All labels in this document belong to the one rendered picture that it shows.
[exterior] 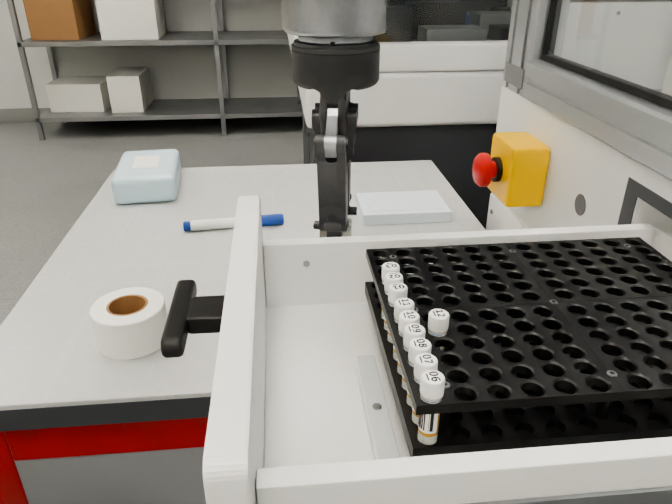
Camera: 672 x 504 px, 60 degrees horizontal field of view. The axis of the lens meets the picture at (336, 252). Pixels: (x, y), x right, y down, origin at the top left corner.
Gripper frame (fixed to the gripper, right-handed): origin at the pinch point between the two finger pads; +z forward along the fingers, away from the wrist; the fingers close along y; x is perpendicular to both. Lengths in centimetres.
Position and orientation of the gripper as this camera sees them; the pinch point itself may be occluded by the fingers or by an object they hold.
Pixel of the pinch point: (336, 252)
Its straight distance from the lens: 58.3
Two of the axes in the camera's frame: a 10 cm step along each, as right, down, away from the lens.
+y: 0.8, -4.5, 8.9
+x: -10.0, -0.3, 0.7
